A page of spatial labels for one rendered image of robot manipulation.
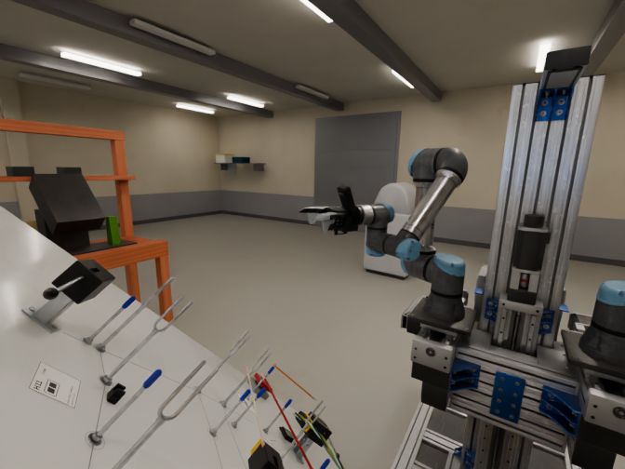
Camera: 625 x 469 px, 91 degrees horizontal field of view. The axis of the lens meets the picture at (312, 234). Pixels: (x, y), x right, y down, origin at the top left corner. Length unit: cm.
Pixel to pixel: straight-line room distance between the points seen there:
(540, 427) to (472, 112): 723
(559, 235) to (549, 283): 18
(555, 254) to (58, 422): 140
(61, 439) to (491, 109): 807
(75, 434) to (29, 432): 4
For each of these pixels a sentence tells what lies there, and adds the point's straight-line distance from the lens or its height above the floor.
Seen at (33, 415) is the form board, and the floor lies 149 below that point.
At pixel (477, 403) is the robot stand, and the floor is 87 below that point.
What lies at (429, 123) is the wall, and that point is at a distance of 829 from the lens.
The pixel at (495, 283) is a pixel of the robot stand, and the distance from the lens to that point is 147.
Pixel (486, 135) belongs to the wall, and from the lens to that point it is 805.
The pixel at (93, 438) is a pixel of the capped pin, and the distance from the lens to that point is 43.
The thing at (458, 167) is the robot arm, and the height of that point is 173.
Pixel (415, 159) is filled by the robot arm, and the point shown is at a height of 176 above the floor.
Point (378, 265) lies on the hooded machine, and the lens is 527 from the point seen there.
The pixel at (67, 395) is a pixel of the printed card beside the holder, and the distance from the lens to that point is 46.
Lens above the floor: 172
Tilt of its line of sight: 12 degrees down
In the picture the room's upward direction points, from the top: 1 degrees clockwise
